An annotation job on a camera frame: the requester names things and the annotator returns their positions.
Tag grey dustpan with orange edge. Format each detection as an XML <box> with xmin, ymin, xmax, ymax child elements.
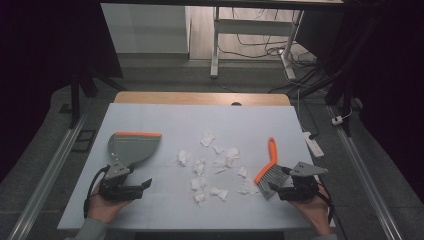
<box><xmin>107</xmin><ymin>131</ymin><xmax>163</xmax><ymax>168</ymax></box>

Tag person's right hand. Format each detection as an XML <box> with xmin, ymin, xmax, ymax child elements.
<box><xmin>289</xmin><ymin>186</ymin><xmax>334</xmax><ymax>234</ymax></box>

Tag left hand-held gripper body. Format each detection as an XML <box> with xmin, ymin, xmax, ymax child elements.
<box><xmin>98</xmin><ymin>162</ymin><xmax>138</xmax><ymax>202</ymax></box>

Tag black plug with cable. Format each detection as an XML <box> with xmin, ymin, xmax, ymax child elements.
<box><xmin>298</xmin><ymin>89</ymin><xmax>320</xmax><ymax>141</ymax></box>

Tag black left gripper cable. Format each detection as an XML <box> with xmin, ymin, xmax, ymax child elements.
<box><xmin>83</xmin><ymin>164</ymin><xmax>111</xmax><ymax>219</ymax></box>

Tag black curtain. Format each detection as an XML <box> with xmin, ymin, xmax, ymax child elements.
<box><xmin>296</xmin><ymin>0</ymin><xmax>424</xmax><ymax>194</ymax></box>
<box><xmin>0</xmin><ymin>0</ymin><xmax>124</xmax><ymax>183</ymax></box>

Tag white panel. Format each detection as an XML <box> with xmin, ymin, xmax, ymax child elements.
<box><xmin>100</xmin><ymin>3</ymin><xmax>192</xmax><ymax>55</ymax></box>

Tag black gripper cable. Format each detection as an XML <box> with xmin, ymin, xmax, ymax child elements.
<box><xmin>83</xmin><ymin>164</ymin><xmax>111</xmax><ymax>219</ymax></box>
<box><xmin>316</xmin><ymin>179</ymin><xmax>336</xmax><ymax>228</ymax></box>

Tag person's left hand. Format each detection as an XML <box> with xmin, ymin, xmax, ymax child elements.
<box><xmin>87</xmin><ymin>185</ymin><xmax>133</xmax><ymax>224</ymax></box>

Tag wooden table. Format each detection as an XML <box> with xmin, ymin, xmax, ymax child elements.
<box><xmin>113</xmin><ymin>91</ymin><xmax>292</xmax><ymax>107</ymax></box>

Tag tangle of black floor cables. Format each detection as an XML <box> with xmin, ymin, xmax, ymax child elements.
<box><xmin>218</xmin><ymin>8</ymin><xmax>318</xmax><ymax>68</ymax></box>

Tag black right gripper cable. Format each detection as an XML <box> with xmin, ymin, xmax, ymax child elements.
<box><xmin>316</xmin><ymin>179</ymin><xmax>336</xmax><ymax>228</ymax></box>

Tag black stand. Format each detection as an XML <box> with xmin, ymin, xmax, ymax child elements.
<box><xmin>324</xmin><ymin>63</ymin><xmax>356</xmax><ymax>138</ymax></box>
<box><xmin>68</xmin><ymin>66</ymin><xmax>128</xmax><ymax>129</ymax></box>

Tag white desk frame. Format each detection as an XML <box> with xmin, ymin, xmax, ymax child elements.
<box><xmin>209</xmin><ymin>6</ymin><xmax>305</xmax><ymax>81</ymax></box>

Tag heap of white paper scraps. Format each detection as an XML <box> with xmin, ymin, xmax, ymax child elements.
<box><xmin>177</xmin><ymin>129</ymin><xmax>260</xmax><ymax>205</ymax></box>

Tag black rectangular floor bracket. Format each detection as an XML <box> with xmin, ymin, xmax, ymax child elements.
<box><xmin>71</xmin><ymin>129</ymin><xmax>98</xmax><ymax>154</ymax></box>

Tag pale blue board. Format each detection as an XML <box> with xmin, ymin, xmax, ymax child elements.
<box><xmin>57</xmin><ymin>102</ymin><xmax>336</xmax><ymax>231</ymax></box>

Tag aluminium rail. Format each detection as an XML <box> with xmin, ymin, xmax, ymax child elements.
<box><xmin>8</xmin><ymin>111</ymin><xmax>91</xmax><ymax>240</ymax></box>
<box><xmin>328</xmin><ymin>105</ymin><xmax>404</xmax><ymax>240</ymax></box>

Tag white power strip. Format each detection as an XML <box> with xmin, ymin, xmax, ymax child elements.
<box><xmin>302</xmin><ymin>131</ymin><xmax>325</xmax><ymax>158</ymax></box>

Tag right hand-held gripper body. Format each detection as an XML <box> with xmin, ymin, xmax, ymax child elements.
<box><xmin>278</xmin><ymin>161</ymin><xmax>329</xmax><ymax>202</ymax></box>

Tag orange brush with grey bristles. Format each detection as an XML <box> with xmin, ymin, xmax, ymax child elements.
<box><xmin>253</xmin><ymin>136</ymin><xmax>292</xmax><ymax>201</ymax></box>

